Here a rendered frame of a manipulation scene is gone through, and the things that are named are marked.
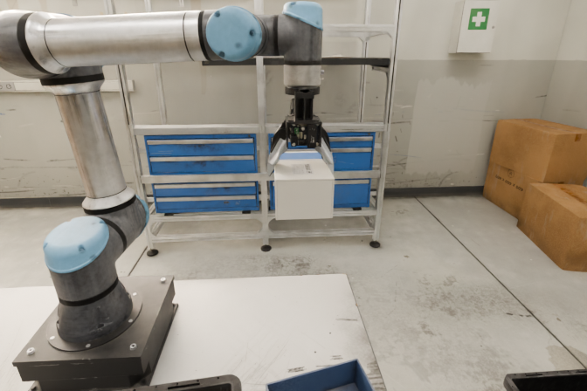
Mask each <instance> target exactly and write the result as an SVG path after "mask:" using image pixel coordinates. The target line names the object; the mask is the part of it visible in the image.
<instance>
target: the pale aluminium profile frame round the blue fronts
mask: <svg viewBox="0 0 587 391"><path fill-rule="evenodd" d="M103 1H104V6H105V12H106V16H107V15H116V13H115V7H114V0H103ZM144 2H145V9H146V13H153V8H152V1H151V0H144ZM371 3H372V0H365V12H364V24H323V25H322V27H323V32H322V36H323V37H358V38H360V39H361V40H362V42H363V50H362V58H367V57H368V49H369V38H370V37H373V36H378V35H383V34H388V35H389V36H390V38H391V42H390V64H389V69H388V78H387V87H386V97H385V106H384V116H383V123H384V125H385V127H384V132H383V133H382V142H381V143H376V144H375V147H374V148H381V152H380V161H379V170H352V171H334V173H333V177H334V178H335V179H352V178H378V179H377V189H376V191H370V198H369V205H370V207H371V208H366V207H359V208H353V209H333V216H364V218H365V219H366V221H367V223H368V225H369V226H370V228H352V229H326V230H276V231H273V230H271V229H270V228H269V227H268V224H269V222H270V221H271V220H272V219H274V218H276V215H275V211H269V210H271V209H270V207H269V200H270V192H269V190H268V188H269V187H270V181H274V173H272V174H271V176H268V171H267V165H268V160H267V150H269V146H267V134H266V133H265V123H266V68H265V66H264V70H263V58H264V57H265V56H256V63H257V87H258V110H259V146H257V150H259V157H260V173H236V174H194V175H143V172H142V163H141V158H140V153H146V148H145V147H138V142H137V137H136V135H134V132H133V128H134V127H135V122H134V116H133V111H132V106H131V101H130V96H129V90H128V81H127V75H126V70H125V65H115V70H116V74H117V79H118V84H119V89H120V95H121V104H122V108H123V113H124V119H125V123H126V129H127V133H128V142H129V147H130V153H131V157H132V162H133V167H134V172H135V181H136V187H137V191H138V196H139V197H140V198H141V199H142V200H144V202H145V203H146V204H147V205H148V202H154V197H147V194H146V189H145V183H172V182H244V181H258V183H259V185H261V194H260V195H259V201H261V204H262V211H250V210H243V211H242V212H221V213H192V214H178V213H162V214H161V215H155V203H153V204H152V205H151V207H150V208H149V209H148V210H149V220H148V224H147V226H146V227H145V229H144V230H145V236H146V240H147V246H148V250H149V251H148V252H147V256H150V257H152V256H154V255H156V254H157V253H158V250H157V249H154V247H155V243H162V242H187V241H211V240H236V239H260V238H263V246H261V248H260V249H261V250H262V251H264V252H267V251H270V250H271V249H272V247H271V246H270V245H268V238H286V237H334V236H359V235H372V239H373V241H371V242H370V243H369V245H370V246H371V247H374V248H378V247H380V243H379V242H377V241H379V233H380V224H381V215H382V207H383V191H384V183H385V174H386V165H387V157H388V148H389V139H390V123H391V115H392V107H393V98H394V90H395V81H396V72H397V56H398V47H399V39H400V31H401V22H402V14H403V5H404V0H395V5H394V14H393V24H370V15H371ZM254 14H255V15H264V6H263V0H254ZM153 65H154V71H155V82H156V89H157V95H158V101H159V108H160V115H161V121H162V125H168V119H167V112H166V106H165V98H164V92H163V86H162V74H161V67H160V63H153ZM366 74H367V65H361V77H360V89H359V102H358V115H357V122H363V109H364V98H365V86H366ZM387 125H389V126H388V131H387ZM261 127H263V133H261ZM129 128H130V131H131V135H130V133H129ZM372 196H376V200H375V199H374V198H373V197H372ZM372 215H374V220H373V218H372ZM234 219H257V220H259V221H261V223H262V228H261V229H260V230H258V231H250V232H225V233H198V234H173V235H159V234H158V232H159V231H160V229H161V228H162V226H163V225H164V223H165V222H179V221H206V220H234ZM155 222H156V224H155V226H154V227H153V229H152V224H153V223H155Z"/></svg>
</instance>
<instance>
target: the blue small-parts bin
mask: <svg viewBox="0 0 587 391"><path fill-rule="evenodd" d="M266 391H376V390H375V389H374V387H373V386H372V384H371V382H370V380H369V378H368V376H367V374H366V373H365V371H364V369H363V367H362V365H361V363H360V361H359V359H353V360H347V361H344V362H341V363H338V364H334V365H332V366H328V367H323V368H319V369H316V370H313V371H310V372H306V373H303V374H297V375H295V376H291V377H287V378H285V379H281V380H278V381H273V382H269V383H267V384H266Z"/></svg>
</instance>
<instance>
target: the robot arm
mask: <svg viewBox="0 0 587 391"><path fill-rule="evenodd" d="M322 32H323V27H322V7H321V6H320V5H319V4H318V3H315V2H307V1H297V2H289V3H285V5H284V10H283V11H282V14H279V15H255V14H252V13H251V12H250V11H249V10H246V9H244V8H242V7H239V6H225V7H223V8H220V9H218V10H189V11H173V12H156V13H140V14H124V15H107V16H90V17H75V16H72V15H69V14H65V13H47V12H43V11H28V10H5V11H2V12H0V67H1V68H3V69H4V70H5V71H7V72H9V73H11V74H14V75H16V76H19V77H22V78H27V79H39V80H40V83H41V86H42V87H43V88H44V89H46V90H48V91H49V92H51V93H52V94H53V95H54V98H55V100H56V103H57V106H58V109H59V113H60V116H61V119H62V121H63V124H64V127H65V130H66V134H67V137H68V140H69V142H70V145H71V148H72V151H73V155H74V158H75V161H76V164H77V167H78V170H79V174H80V177H81V180H82V182H83V185H84V188H85V191H86V198H85V200H84V201H83V203H82V207H83V210H84V212H85V215H86V216H82V217H77V218H74V219H72V221H71V222H64V223H62V224H60V225H59V226H58V227H56V228H55V229H53V230H52V231H51V232H50V233H49V234H48V235H47V237H46V238H45V240H44V244H43V251H44V254H45V256H44V259H45V264H46V266H47V268H48V269H49V272H50V274H51V278H52V282H53V285H54V288H55V291H56V293H57V296H58V299H59V306H58V316H57V319H56V327H57V330H58V333H59V336H60V337H61V338H62V339H63V340H66V341H69V342H74V343H80V342H88V341H91V340H96V339H99V338H101V337H103V336H105V335H107V334H109V333H111V332H112V331H114V330H115V329H117V328H118V327H119V326H121V325H122V324H123V323H124V322H125V321H126V319H127V318H128V316H129V315H130V313H131V312H132V309H133V301H132V298H131V295H130V293H129V291H128V290H127V289H126V288H125V286H124V285H123V284H122V282H121V281H120V280H119V278H118V274H117V270H116V266H115V262H116V260H117V259H118V258H119V257H120V256H121V255H122V254H123V252H124V251H125V250H126V249H127V248H128V247H129V245H130V244H131V243H132V242H133V241H134V240H135V239H136V238H137V237H138V236H139V235H140V234H141V233H142V232H143V231H144V229H145V227H146V226H147V224H148V220H149V210H148V205H147V204H146V203H145V202H144V200H142V199H141V198H140V197H139V196H138V195H136V194H135V191H134V190H133V189H131V188H129V187H127V186H126V183H125V180H124V176H123V173H122V170H121V164H120V161H119V157H118V154H117V151H116V147H115V145H114V138H113V136H112V132H111V128H110V126H109V122H108V118H107V113H106V109H105V107H104V103H103V100H102V97H101V93H100V87H101V86H102V84H103V83H104V81H105V78H104V74H103V71H102V67H103V66H104V65H130V64H149V63H168V62H187V61H206V60H209V61H215V60H228V61H232V62H239V61H243V60H246V59H248V58H251V57H254V56H284V85H285V86H286V87H285V94H289V95H294V99H291V106H290V114H288V115H287V116H286V119H285V120H284V122H282V124H281V126H280V127H279V128H278V129H277V130H276V132H275V134H274V136H273V141H272V145H271V150H270V154H269V160H268V165H267V171H268V176H271V174H272V172H273V171H274V166H275V165H276V163H278V162H279V160H280V156H281V155H282V154H284V153H285V152H286V151H287V149H288V138H289V139H290V141H291V147H296V146H307V147H314V148H315V150H316V151H317V152H318V153H320V154H321V158H322V159H323V161H324V162H326V164H328V167H329V169H330V171H331V173H332V174H333V173H334V161H333V155H332V151H331V149H330V143H329V137H328V134H327V132H326V131H325V129H324V128H323V127H322V122H321V120H320V118H319V117H318V116H315V115H314V114H313V99H314V96H315V95H317V94H320V87H319V85H320V84H321V76H320V75H323V74H324V70H321V50H322ZM286 138H287V140H286Z"/></svg>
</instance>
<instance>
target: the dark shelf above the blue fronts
mask: <svg viewBox="0 0 587 391"><path fill-rule="evenodd" d="M389 64H390V58H321V65H373V66H381V67H388V68H389ZM205 65H257V63H256V58H248V59H246V60H243V61H239V62H232V61H228V60H215V61H209V64H205V63H204V61H202V66H205ZM264 65H284V58H263V66H264Z"/></svg>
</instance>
